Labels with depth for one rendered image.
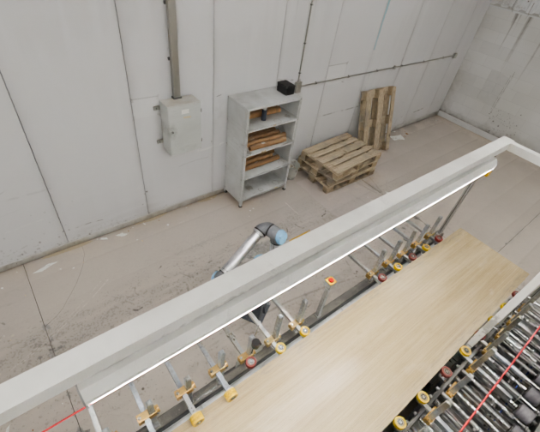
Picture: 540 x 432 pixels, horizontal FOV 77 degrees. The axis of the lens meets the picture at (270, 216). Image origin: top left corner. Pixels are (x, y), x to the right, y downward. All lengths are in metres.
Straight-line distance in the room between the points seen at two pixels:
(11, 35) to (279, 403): 3.42
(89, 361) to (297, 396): 1.84
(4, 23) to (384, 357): 3.88
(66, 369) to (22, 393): 0.09
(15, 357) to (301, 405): 2.71
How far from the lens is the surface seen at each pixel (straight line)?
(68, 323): 4.16
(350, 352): 2.89
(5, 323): 4.40
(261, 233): 2.77
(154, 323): 1.04
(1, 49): 3.66
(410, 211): 1.76
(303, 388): 2.68
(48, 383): 1.04
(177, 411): 2.80
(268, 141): 4.81
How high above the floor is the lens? 3.35
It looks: 42 degrees down
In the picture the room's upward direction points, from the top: 9 degrees clockwise
